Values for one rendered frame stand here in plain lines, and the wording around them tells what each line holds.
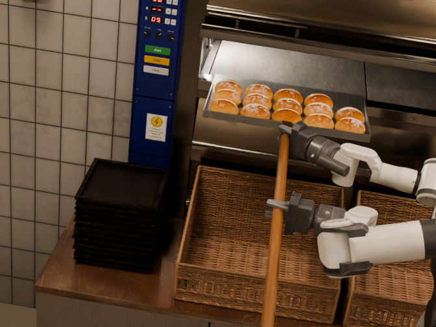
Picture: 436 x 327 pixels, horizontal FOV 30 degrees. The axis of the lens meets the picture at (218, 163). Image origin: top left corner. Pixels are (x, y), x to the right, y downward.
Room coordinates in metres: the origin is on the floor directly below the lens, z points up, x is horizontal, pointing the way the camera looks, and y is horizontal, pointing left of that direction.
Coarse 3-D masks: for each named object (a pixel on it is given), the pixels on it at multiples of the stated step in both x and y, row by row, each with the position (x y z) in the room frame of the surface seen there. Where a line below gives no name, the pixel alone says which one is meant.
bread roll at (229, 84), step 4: (224, 80) 2.59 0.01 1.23; (228, 80) 2.59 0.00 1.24; (232, 80) 2.60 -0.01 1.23; (216, 84) 2.59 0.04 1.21; (220, 84) 2.58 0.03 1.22; (224, 84) 2.57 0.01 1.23; (228, 84) 2.57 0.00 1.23; (232, 84) 2.58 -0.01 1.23; (236, 84) 2.58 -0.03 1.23; (216, 88) 2.58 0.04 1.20; (220, 88) 2.57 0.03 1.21; (228, 88) 2.57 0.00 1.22; (232, 88) 2.57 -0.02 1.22; (236, 88) 2.57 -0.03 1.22; (240, 88) 2.58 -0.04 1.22; (240, 92) 2.57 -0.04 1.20; (240, 96) 2.58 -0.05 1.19
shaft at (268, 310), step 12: (288, 144) 2.24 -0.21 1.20; (276, 180) 2.01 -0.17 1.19; (276, 192) 1.94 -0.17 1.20; (276, 216) 1.82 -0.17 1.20; (276, 228) 1.76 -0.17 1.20; (276, 240) 1.71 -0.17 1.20; (276, 252) 1.66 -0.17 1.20; (276, 264) 1.61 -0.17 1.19; (276, 276) 1.56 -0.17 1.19; (276, 288) 1.52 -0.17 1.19; (264, 300) 1.47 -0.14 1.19; (264, 312) 1.43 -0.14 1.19; (264, 324) 1.39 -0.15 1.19
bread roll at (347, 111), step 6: (342, 108) 2.50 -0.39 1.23; (348, 108) 2.49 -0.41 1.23; (354, 108) 2.49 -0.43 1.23; (336, 114) 2.49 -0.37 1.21; (342, 114) 2.47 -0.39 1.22; (348, 114) 2.47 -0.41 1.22; (354, 114) 2.47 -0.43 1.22; (360, 114) 2.48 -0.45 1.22; (336, 120) 2.48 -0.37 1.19; (360, 120) 2.47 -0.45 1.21
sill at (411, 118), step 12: (204, 84) 2.69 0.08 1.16; (372, 108) 2.65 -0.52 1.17; (384, 108) 2.65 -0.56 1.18; (396, 108) 2.66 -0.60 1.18; (408, 108) 2.68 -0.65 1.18; (420, 108) 2.69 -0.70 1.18; (396, 120) 2.64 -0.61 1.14; (408, 120) 2.64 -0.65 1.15; (420, 120) 2.64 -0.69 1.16; (432, 120) 2.64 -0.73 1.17
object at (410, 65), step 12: (216, 24) 2.71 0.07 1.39; (204, 36) 2.54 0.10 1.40; (216, 36) 2.54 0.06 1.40; (228, 36) 2.54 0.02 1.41; (240, 36) 2.54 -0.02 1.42; (300, 36) 2.70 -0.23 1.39; (276, 48) 2.53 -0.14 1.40; (288, 48) 2.53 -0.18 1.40; (300, 48) 2.52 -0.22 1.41; (312, 48) 2.52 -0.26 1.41; (324, 48) 2.52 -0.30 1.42; (372, 48) 2.67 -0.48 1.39; (360, 60) 2.51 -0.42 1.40; (372, 60) 2.51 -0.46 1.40; (384, 60) 2.51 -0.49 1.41; (396, 60) 2.50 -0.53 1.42; (432, 72) 2.49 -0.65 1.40
